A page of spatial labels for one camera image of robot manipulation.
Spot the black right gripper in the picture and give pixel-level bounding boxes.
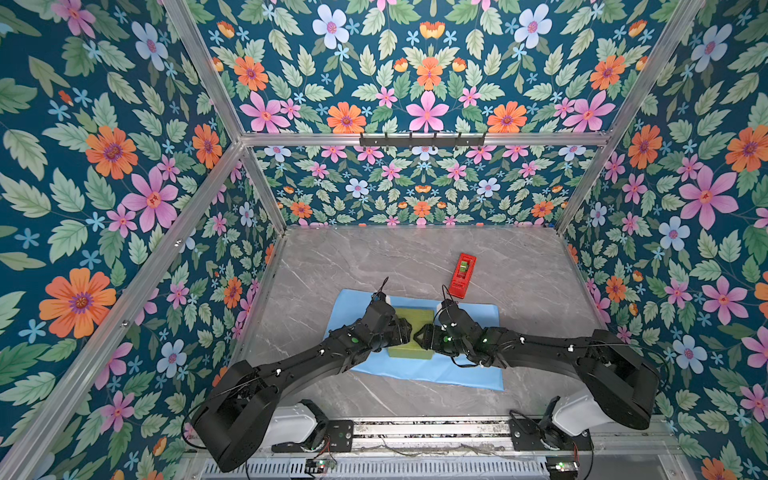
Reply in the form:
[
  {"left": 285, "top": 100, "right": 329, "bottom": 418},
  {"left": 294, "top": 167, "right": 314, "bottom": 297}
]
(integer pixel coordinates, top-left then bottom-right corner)
[{"left": 414, "top": 325, "right": 471, "bottom": 358}]

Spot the green gift box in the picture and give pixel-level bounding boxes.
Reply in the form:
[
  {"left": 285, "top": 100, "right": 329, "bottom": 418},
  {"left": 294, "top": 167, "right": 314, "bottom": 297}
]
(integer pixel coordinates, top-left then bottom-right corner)
[{"left": 387, "top": 307, "right": 434, "bottom": 361}]

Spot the light blue wrapping paper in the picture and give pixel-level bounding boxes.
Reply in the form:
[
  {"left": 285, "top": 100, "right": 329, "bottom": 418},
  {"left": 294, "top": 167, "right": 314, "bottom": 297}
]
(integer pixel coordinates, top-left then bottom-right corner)
[{"left": 326, "top": 289, "right": 504, "bottom": 392}]

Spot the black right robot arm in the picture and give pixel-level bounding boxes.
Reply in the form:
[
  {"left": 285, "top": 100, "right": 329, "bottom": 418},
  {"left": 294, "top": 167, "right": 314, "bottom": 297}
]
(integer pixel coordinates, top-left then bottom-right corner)
[{"left": 414, "top": 300, "right": 660, "bottom": 430}]

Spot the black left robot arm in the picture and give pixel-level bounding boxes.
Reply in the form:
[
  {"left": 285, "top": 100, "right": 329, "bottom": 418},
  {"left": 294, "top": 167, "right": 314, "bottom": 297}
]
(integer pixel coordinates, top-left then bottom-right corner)
[{"left": 191, "top": 293, "right": 412, "bottom": 473}]

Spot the red tape dispenser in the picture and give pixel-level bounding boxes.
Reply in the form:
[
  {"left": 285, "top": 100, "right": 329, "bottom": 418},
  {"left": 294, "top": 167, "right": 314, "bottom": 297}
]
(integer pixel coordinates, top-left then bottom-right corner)
[{"left": 449, "top": 253, "right": 477, "bottom": 299}]

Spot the aluminium mounting rail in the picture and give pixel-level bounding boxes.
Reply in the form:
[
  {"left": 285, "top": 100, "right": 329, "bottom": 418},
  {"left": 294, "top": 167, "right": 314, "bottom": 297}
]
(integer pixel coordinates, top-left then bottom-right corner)
[{"left": 185, "top": 415, "right": 685, "bottom": 460}]

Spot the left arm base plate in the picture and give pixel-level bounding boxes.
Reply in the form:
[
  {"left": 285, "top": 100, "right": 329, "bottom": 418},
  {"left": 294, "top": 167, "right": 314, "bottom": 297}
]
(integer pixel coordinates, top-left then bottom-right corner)
[{"left": 270, "top": 420, "right": 355, "bottom": 454}]

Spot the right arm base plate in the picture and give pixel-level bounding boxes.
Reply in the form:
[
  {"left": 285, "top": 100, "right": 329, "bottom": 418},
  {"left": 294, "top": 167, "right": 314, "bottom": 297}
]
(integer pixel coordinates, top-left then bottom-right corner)
[{"left": 508, "top": 417, "right": 594, "bottom": 452}]

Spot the white cable duct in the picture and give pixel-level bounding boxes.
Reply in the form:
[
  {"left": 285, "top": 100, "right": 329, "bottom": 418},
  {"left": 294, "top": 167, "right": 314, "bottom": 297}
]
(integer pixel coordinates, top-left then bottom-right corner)
[{"left": 198, "top": 457, "right": 550, "bottom": 479}]

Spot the black hook rail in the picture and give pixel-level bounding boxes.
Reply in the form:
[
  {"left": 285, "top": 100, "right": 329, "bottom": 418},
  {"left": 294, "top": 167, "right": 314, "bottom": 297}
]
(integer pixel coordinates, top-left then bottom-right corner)
[{"left": 358, "top": 132, "right": 486, "bottom": 149}]

